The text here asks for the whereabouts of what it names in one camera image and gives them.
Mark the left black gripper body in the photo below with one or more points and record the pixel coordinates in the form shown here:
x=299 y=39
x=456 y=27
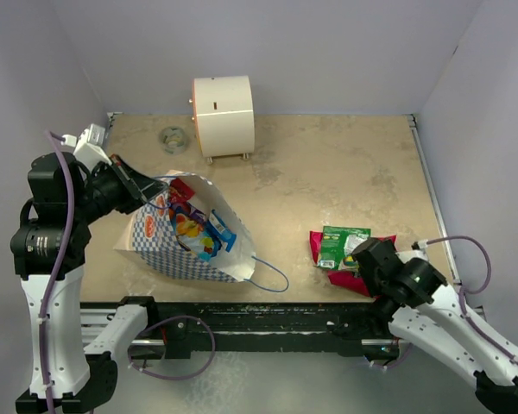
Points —
x=110 y=189

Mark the red chips bag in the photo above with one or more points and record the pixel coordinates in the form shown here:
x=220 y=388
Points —
x=345 y=279

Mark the clear tape roll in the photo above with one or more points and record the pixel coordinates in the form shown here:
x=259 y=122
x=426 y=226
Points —
x=174 y=140

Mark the blue checkered paper bag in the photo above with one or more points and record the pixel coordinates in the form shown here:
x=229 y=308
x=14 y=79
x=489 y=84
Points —
x=150 y=240

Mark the blue gummy candy bag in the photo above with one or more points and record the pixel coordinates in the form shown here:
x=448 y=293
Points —
x=193 y=235

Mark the white cylindrical box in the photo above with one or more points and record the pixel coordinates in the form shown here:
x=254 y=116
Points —
x=223 y=116

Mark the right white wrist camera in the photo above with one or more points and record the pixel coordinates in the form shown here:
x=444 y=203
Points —
x=419 y=248

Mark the blue snack bar wrapper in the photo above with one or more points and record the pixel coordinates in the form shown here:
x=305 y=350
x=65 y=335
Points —
x=221 y=231

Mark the purple snack packet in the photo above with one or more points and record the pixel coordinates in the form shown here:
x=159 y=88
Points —
x=196 y=215

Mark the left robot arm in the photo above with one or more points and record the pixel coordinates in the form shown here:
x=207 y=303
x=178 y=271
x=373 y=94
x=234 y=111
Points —
x=49 y=257

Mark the red orange snack packet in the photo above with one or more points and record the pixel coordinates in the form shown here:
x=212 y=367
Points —
x=179 y=194

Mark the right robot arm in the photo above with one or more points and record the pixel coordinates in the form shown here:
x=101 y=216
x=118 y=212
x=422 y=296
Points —
x=423 y=308

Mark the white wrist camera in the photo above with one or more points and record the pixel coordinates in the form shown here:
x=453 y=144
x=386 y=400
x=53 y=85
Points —
x=88 y=146
x=419 y=248

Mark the green snack bag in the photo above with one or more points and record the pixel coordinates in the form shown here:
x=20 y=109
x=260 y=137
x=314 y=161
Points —
x=337 y=245

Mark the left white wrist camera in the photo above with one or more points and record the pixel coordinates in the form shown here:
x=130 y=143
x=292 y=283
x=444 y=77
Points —
x=88 y=146

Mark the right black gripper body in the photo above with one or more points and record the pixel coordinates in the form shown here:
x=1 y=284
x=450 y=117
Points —
x=375 y=285

